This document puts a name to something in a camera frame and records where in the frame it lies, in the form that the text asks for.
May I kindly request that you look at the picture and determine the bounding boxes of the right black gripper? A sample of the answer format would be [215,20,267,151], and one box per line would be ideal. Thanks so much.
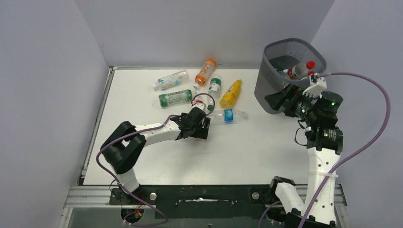
[264,83,318,124]

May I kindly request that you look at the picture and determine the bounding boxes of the red label water bottle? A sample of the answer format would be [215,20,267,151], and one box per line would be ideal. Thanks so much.
[192,100,206,110]

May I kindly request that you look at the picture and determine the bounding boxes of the green label tea bottle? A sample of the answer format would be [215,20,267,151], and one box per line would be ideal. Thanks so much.
[158,89,196,108]

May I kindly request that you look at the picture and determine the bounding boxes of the red label bottle red cap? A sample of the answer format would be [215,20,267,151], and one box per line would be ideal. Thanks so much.
[284,61,316,80]

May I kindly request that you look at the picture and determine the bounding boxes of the yellow juice bottle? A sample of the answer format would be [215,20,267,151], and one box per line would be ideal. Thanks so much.
[220,78,242,109]

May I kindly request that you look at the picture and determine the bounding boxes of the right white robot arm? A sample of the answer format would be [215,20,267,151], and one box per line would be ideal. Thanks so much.
[265,86,343,228]

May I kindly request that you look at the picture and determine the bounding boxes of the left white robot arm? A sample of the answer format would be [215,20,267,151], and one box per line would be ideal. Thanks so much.
[96,105,211,193]

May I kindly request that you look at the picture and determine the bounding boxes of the grey mesh waste bin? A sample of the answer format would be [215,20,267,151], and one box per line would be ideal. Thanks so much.
[254,38,327,114]

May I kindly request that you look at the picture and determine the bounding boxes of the clear bottle green label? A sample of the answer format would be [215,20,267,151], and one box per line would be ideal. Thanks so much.
[208,74,222,98]

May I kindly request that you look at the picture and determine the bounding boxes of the orange drink bottle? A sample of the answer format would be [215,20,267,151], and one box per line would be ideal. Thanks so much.
[193,58,216,90]

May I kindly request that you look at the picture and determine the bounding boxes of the clear bottle blue white label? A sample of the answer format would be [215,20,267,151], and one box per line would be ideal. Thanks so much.
[152,70,189,91]

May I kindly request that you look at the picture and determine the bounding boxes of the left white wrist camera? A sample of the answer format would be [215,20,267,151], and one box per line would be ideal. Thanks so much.
[191,103,207,116]

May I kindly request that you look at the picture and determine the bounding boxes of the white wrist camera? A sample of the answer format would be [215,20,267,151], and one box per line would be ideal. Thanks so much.
[191,103,207,116]
[302,73,327,98]

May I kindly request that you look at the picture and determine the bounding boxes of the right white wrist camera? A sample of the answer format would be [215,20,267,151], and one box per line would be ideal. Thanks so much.
[302,73,327,98]

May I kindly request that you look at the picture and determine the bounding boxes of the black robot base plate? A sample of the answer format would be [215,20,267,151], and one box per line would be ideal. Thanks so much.
[109,176,294,222]

